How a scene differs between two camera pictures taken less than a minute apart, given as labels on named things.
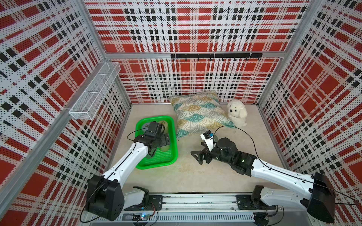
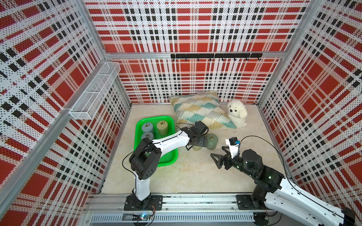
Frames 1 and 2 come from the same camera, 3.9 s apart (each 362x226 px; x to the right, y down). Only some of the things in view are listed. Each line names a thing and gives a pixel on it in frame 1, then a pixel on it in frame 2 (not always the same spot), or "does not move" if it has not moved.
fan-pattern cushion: x=197 y=113 does not move
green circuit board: x=142 y=217 does not move
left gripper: x=164 y=141 → x=202 y=142
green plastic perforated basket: x=166 y=156 does not move
